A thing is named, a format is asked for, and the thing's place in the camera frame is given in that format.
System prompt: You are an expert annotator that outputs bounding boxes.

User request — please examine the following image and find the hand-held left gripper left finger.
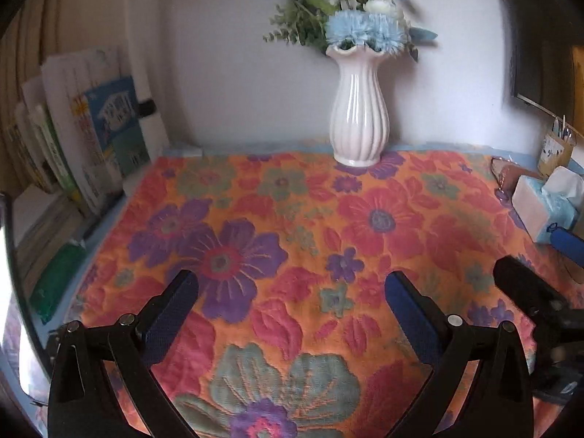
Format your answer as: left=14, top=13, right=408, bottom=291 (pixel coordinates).
left=48, top=269, right=200, bottom=438

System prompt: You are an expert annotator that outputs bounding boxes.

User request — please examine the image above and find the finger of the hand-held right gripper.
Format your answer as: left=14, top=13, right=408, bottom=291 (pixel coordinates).
left=493, top=255, right=571, bottom=327
left=550, top=227, right=584, bottom=268

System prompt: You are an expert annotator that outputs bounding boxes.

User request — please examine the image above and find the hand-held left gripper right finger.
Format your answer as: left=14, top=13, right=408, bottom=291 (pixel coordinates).
left=384, top=270, right=534, bottom=438

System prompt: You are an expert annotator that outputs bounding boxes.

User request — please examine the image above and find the light blue tissue box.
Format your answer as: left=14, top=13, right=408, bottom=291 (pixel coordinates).
left=511, top=165, right=584, bottom=243

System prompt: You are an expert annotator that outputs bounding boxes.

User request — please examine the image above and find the brown pouch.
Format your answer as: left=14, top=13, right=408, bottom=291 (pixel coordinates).
left=490, top=155, right=543, bottom=201

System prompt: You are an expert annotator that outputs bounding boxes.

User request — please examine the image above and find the cardboard pen holder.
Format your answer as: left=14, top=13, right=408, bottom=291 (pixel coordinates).
left=537, top=116, right=576, bottom=178

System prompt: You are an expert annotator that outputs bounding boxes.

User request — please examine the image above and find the green flat packet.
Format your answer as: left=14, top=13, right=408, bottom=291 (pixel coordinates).
left=30, top=242, right=87, bottom=324

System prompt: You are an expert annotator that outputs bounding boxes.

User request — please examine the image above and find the wooden cabinet panel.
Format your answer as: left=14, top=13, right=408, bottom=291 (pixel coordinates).
left=570, top=46, right=584, bottom=138

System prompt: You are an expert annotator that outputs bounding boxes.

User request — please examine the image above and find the floral woven blanket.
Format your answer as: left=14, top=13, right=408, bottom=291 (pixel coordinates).
left=68, top=148, right=584, bottom=438

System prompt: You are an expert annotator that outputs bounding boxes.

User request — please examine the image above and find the stack of papers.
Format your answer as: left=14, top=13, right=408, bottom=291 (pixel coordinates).
left=11, top=189, right=92, bottom=284

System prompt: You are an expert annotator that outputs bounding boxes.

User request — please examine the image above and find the white bookend panel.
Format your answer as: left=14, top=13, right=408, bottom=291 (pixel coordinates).
left=136, top=50, right=170, bottom=157

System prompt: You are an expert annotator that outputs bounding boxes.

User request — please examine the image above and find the row of books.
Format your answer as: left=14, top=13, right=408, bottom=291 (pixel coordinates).
left=4, top=46, right=152, bottom=220

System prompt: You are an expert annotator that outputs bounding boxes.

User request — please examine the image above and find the white ribbed vase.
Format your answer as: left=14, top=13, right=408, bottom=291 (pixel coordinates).
left=325, top=42, right=391, bottom=166

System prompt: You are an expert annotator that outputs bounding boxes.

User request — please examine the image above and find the black monitor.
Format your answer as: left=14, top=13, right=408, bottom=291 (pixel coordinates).
left=490, top=0, right=584, bottom=119

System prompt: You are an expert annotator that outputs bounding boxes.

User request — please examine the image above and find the artificial blue flower bouquet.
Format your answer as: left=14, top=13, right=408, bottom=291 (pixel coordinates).
left=249, top=0, right=439, bottom=62

